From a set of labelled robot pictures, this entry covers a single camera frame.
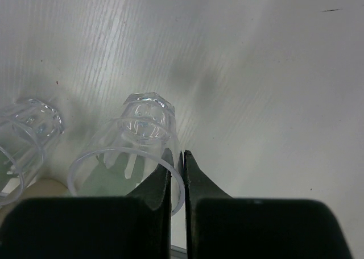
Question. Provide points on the clear faceted glass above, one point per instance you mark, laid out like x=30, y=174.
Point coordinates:
x=146, y=127
x=30, y=130

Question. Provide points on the tall green plastic cup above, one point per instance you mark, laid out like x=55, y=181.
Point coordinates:
x=118, y=179

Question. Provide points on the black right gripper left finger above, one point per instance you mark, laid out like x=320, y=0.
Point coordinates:
x=135, y=226

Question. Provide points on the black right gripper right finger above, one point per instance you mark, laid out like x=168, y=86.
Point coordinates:
x=220, y=226

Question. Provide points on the beige plastic cup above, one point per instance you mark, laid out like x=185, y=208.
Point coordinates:
x=45, y=188

